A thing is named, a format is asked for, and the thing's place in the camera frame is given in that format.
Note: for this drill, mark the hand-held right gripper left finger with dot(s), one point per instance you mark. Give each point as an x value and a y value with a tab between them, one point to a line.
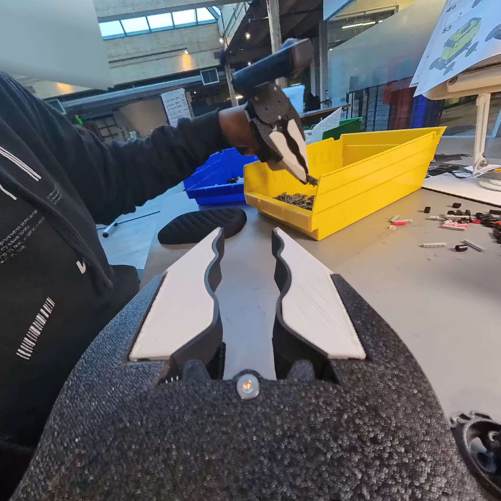
176	313

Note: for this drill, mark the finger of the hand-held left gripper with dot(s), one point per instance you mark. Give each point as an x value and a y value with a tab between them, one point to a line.
299	137
283	148

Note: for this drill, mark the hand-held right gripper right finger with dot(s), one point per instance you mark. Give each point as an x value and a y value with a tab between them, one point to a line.
317	309

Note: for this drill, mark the pile of grey track links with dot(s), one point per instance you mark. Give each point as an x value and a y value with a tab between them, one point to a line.
295	200

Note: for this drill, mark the yellow storage bin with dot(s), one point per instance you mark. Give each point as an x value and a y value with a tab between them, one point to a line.
352	184

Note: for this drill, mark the person's left forearm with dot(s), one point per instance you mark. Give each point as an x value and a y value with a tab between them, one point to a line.
164	164

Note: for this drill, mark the grey desk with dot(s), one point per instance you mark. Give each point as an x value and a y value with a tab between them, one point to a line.
391	293

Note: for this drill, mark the person's left hand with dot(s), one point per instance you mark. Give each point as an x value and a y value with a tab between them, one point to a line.
237	129

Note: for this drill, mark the bubble wrap sheet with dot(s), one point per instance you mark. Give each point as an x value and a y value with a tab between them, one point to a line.
323	125

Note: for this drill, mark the green storage bin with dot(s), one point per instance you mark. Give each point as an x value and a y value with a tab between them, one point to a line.
346	127

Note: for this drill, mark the wooden ceiling pillar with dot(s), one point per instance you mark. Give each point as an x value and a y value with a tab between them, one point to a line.
274	27

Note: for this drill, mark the blue storage bin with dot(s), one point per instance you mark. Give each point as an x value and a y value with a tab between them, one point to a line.
211	184

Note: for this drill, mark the black armrest pad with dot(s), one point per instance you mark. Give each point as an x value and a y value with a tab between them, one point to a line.
201	225

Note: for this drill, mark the thin black rod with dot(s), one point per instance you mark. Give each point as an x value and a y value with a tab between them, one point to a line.
129	221

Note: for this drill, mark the skylight window strip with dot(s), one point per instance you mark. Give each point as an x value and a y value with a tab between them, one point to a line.
156	21

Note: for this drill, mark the scatter of black red pins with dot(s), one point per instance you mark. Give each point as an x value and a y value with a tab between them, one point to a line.
462	223

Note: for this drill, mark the white book stand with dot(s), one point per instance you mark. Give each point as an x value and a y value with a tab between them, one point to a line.
481	117

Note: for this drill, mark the toy building instruction booklet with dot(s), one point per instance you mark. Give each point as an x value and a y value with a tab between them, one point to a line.
458	43

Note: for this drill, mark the black toy vehicle model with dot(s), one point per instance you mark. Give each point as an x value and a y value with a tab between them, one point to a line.
483	450

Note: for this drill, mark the white wall board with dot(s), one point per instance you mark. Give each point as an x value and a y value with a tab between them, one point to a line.
176	106

